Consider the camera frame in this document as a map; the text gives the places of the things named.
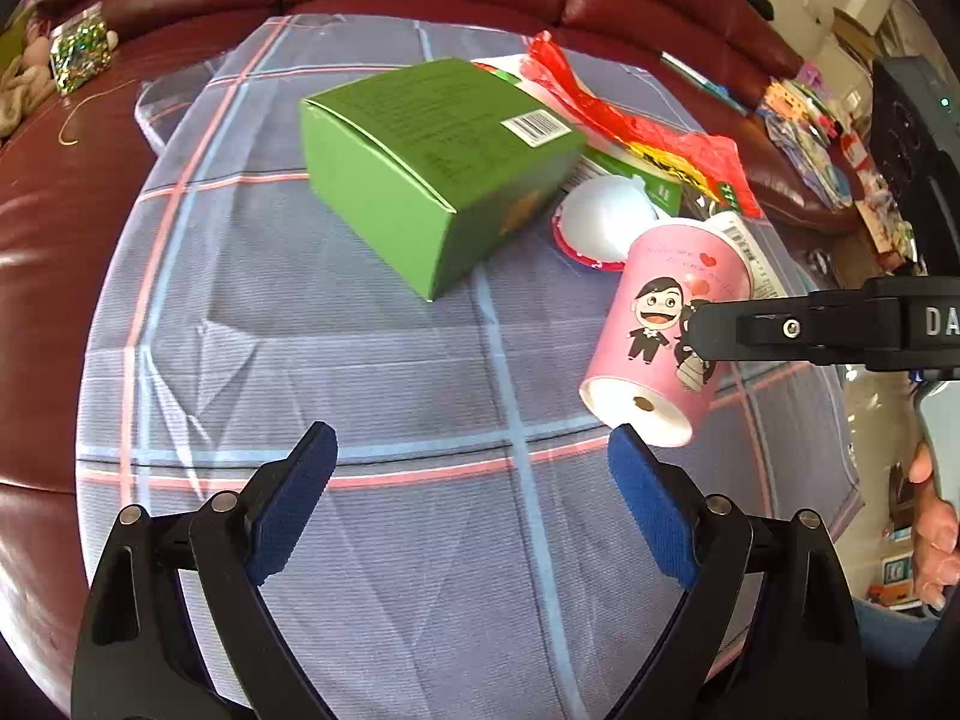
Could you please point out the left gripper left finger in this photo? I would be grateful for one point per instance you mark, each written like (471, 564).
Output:
(137, 655)

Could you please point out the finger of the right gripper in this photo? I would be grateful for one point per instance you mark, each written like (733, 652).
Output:
(824, 328)

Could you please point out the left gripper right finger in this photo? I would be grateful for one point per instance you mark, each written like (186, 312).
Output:
(765, 627)

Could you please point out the pink cartoon paper cup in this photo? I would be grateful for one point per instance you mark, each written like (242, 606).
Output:
(644, 372)

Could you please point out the white instant noodle bowl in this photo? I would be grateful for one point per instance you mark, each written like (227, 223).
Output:
(597, 222)

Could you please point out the green white medicine box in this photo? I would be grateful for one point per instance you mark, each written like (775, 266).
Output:
(602, 156)

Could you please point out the green cardboard box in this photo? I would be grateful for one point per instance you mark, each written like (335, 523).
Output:
(435, 165)

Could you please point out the red plastic bag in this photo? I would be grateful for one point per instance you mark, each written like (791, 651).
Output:
(710, 163)

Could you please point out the person's right hand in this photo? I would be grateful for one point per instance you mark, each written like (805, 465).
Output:
(935, 534)

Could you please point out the stack of papers on sofa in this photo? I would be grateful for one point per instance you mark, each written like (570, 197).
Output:
(802, 127)

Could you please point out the red leather sofa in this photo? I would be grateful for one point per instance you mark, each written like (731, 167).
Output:
(69, 175)

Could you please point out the plush toys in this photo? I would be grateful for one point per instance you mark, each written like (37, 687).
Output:
(26, 79)

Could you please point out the glitter bag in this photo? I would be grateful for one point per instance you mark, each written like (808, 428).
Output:
(80, 48)

